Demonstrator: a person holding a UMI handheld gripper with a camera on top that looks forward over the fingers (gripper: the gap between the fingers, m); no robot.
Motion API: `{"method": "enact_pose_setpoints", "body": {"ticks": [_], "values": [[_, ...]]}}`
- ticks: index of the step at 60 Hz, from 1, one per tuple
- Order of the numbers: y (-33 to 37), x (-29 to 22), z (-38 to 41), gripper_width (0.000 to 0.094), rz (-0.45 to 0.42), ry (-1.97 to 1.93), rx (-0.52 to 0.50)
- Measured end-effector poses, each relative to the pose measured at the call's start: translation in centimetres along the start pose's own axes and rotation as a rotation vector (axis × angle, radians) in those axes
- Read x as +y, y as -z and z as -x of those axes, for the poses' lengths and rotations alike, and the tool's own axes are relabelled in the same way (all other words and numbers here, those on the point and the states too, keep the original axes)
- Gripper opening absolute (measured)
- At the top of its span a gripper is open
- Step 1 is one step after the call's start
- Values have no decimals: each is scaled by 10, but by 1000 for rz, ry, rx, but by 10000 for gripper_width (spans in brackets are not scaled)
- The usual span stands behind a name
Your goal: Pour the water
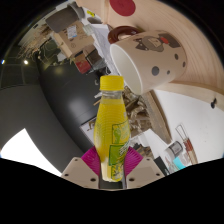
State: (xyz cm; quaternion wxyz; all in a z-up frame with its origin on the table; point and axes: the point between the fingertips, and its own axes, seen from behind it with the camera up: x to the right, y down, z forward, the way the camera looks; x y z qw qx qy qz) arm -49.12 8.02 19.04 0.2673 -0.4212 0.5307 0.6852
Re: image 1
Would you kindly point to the round ceiling spotlight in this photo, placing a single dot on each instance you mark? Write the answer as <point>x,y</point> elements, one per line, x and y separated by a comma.
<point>25,62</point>

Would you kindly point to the yellow tag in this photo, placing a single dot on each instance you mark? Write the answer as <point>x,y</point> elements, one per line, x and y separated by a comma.
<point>90,13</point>

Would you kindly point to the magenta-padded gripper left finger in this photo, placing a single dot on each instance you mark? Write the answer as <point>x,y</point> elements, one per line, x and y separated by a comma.
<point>75,171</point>

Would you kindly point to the flat paintbrush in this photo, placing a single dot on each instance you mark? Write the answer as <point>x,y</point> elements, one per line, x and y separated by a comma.
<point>188,146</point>

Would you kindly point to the spread newspaper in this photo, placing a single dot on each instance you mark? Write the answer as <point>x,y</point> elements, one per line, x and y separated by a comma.
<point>101,43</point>

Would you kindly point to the grey plant saucer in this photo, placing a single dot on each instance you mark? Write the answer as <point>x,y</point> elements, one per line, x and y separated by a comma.
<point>79,10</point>

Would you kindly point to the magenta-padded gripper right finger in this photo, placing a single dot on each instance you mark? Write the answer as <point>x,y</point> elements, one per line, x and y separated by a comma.
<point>146,171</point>

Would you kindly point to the small white-lidded jar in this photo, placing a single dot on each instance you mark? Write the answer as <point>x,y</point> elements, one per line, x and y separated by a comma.
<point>174,150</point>

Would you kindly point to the red box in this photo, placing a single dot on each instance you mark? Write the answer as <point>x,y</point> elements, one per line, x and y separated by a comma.
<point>83,63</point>

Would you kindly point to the cardboard box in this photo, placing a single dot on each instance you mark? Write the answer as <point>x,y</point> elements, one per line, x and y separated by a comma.
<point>71,38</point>

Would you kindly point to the yellow drink bottle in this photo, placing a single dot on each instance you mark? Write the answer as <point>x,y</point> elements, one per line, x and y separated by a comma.
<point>108,130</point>

